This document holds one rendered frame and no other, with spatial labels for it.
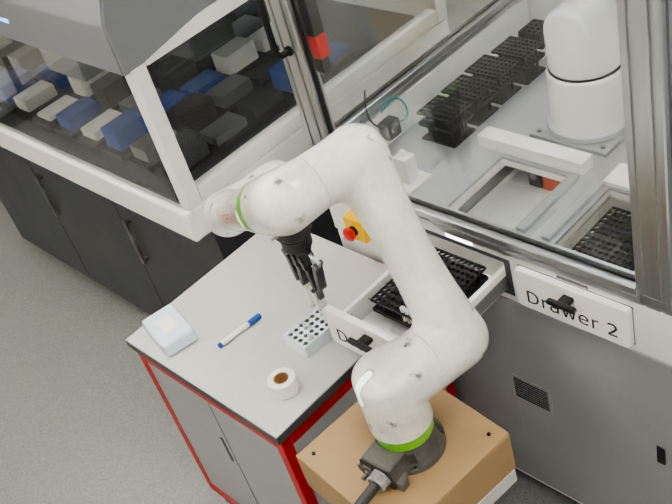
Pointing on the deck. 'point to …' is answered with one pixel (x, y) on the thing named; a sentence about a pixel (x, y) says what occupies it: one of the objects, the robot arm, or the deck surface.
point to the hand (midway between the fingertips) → (315, 295)
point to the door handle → (272, 34)
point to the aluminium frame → (649, 250)
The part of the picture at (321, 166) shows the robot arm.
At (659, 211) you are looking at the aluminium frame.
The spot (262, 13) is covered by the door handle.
